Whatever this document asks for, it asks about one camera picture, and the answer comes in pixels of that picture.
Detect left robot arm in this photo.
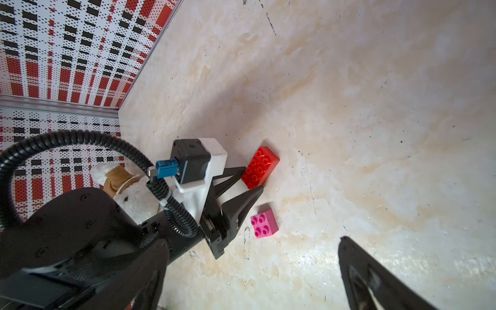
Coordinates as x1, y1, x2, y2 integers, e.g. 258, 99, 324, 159
1, 130, 264, 309

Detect pink small lego brick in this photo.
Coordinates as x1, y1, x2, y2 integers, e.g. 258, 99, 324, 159
250, 209, 279, 238

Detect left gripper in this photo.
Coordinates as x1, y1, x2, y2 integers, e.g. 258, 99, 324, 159
200, 167, 264, 259

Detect white teddy bear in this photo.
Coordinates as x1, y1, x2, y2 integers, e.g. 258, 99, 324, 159
90, 164, 160, 224

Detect red lego brick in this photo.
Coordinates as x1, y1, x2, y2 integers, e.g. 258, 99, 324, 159
242, 146, 280, 189

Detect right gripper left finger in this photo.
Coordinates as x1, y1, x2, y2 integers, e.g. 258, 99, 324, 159
78, 238, 169, 309

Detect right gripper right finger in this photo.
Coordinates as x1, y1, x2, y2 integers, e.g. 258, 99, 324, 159
338, 236, 434, 309

